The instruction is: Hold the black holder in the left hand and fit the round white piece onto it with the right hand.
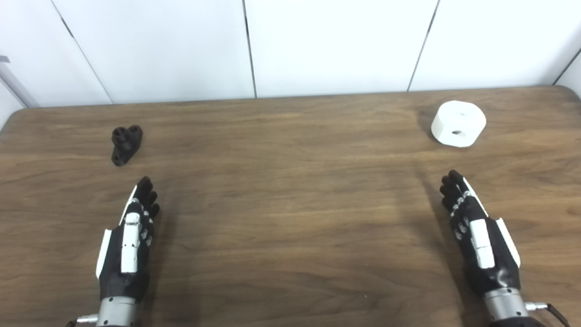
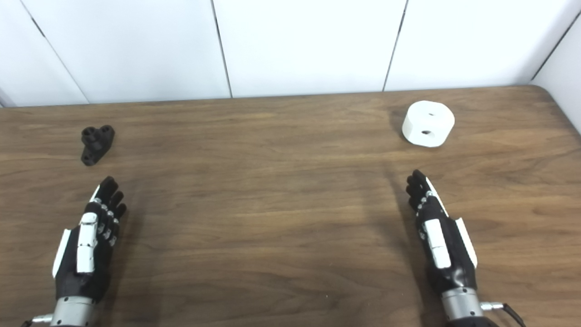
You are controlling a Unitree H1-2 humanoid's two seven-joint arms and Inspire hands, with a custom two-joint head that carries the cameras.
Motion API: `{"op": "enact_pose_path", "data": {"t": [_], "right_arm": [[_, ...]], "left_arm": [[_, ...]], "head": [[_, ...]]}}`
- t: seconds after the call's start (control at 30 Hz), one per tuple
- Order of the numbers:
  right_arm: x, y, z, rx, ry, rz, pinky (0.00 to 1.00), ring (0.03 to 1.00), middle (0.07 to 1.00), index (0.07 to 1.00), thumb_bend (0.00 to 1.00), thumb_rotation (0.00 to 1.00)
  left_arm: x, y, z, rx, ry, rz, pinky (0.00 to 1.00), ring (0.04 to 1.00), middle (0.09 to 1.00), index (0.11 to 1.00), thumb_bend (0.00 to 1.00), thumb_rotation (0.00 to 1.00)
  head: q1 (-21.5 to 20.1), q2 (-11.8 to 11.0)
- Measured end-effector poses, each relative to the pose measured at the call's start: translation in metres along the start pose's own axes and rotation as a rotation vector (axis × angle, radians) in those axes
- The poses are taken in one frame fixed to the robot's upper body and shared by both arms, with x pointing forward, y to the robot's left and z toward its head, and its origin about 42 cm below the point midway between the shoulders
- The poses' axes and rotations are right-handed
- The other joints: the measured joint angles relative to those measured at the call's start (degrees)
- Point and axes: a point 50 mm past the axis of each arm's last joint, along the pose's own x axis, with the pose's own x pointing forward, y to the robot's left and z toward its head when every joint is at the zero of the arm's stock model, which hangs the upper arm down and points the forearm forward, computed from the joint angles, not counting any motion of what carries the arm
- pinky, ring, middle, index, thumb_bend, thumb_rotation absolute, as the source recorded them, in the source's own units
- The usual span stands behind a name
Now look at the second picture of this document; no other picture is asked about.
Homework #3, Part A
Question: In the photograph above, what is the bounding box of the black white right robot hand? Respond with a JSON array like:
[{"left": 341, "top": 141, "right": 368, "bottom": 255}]
[{"left": 405, "top": 169, "right": 478, "bottom": 295}]

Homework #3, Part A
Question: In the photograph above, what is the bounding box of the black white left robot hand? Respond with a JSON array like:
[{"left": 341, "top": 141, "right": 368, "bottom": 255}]
[{"left": 51, "top": 176, "right": 128, "bottom": 304}]

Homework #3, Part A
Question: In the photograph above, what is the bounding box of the black plastic holder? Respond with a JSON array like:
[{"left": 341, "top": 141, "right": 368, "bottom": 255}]
[{"left": 80, "top": 125, "right": 115, "bottom": 167}]

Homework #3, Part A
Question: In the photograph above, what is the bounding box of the round white plastic piece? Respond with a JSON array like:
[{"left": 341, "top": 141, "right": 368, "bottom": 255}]
[{"left": 402, "top": 100, "right": 455, "bottom": 148}]

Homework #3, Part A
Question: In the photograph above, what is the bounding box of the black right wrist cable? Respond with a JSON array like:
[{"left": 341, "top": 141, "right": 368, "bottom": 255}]
[{"left": 480, "top": 301, "right": 527, "bottom": 327}]

